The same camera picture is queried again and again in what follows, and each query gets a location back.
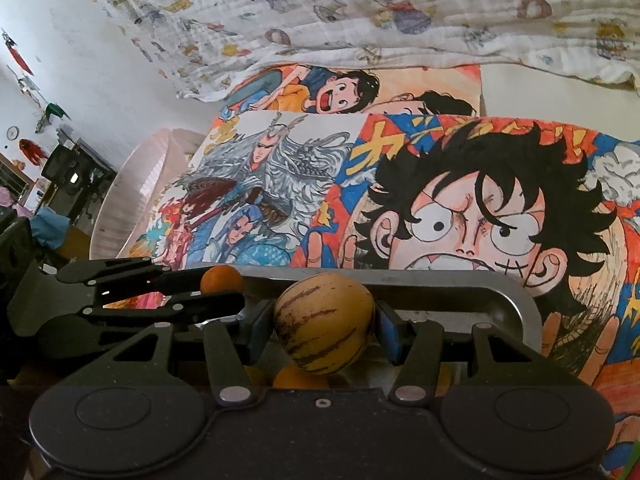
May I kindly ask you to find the small orange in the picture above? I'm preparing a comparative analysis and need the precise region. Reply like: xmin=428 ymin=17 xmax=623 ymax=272
xmin=200 ymin=264 xmax=244 ymax=295
xmin=272 ymin=365 xmax=330 ymax=390

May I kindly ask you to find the striped melon fruit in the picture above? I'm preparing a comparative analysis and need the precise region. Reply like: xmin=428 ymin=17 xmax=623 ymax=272
xmin=274 ymin=273 xmax=375 ymax=375

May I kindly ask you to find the grey metal baking tray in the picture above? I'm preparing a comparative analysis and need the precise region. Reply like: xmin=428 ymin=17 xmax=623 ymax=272
xmin=188 ymin=261 xmax=544 ymax=391

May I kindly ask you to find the black office chair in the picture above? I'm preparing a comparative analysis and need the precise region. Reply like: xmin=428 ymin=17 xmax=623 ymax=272
xmin=40 ymin=143 xmax=116 ymax=223

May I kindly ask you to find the pink plastic basket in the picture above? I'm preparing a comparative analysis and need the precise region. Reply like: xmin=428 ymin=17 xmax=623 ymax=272
xmin=89 ymin=128 xmax=205 ymax=260

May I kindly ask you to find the colourful anime poster mat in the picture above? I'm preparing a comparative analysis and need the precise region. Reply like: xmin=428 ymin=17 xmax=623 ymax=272
xmin=128 ymin=65 xmax=639 ymax=479

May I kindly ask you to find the cartoon print cloth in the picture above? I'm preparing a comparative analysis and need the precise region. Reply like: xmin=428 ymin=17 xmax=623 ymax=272
xmin=92 ymin=0 xmax=639 ymax=101

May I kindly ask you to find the round wall clock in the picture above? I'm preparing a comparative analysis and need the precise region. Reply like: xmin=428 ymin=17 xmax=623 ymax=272
xmin=6 ymin=126 xmax=20 ymax=141

